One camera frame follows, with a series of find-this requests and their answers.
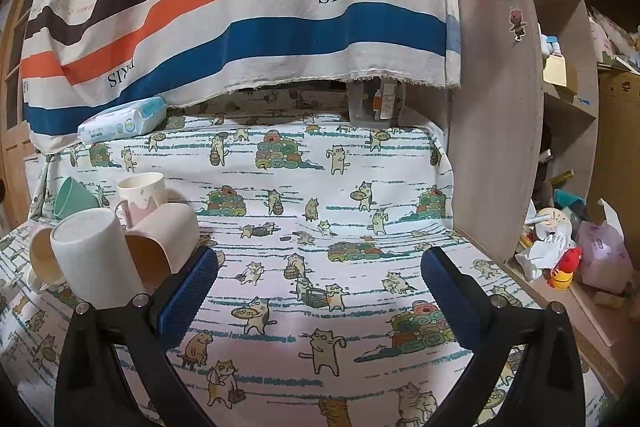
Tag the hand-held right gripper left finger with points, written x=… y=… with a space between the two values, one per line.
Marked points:
x=187 y=292

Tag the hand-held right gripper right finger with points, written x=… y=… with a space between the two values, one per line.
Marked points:
x=450 y=292

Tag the white cup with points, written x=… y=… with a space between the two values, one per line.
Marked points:
x=90 y=257

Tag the beige cup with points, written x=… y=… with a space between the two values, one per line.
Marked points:
x=160 y=247

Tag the green cup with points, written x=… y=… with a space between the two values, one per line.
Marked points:
x=75 y=202

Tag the crumpled white tissue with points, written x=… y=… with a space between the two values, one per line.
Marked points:
x=540 y=254

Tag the pink drip pattern mug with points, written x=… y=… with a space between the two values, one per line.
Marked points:
x=140 y=199

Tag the red and yellow toy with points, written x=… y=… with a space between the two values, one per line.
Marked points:
x=565 y=268

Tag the cat print tablecloth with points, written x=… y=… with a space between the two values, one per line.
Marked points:
x=310 y=217

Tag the pink tissue pack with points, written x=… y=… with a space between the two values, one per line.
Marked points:
x=602 y=252

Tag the wet wipes pack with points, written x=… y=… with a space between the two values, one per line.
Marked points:
x=120 y=119

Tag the wooden shelf unit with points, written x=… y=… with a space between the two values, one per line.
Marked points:
x=550 y=117

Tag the clear plastic container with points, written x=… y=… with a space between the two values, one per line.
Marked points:
x=375 y=104

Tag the cardboard box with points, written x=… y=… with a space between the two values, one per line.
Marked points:
x=619 y=122

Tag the wooden cabinet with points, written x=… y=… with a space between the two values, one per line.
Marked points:
x=15 y=107

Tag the cartoon sticker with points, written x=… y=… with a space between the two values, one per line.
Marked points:
x=517 y=23

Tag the striped cloth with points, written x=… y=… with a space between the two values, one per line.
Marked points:
x=240 y=7

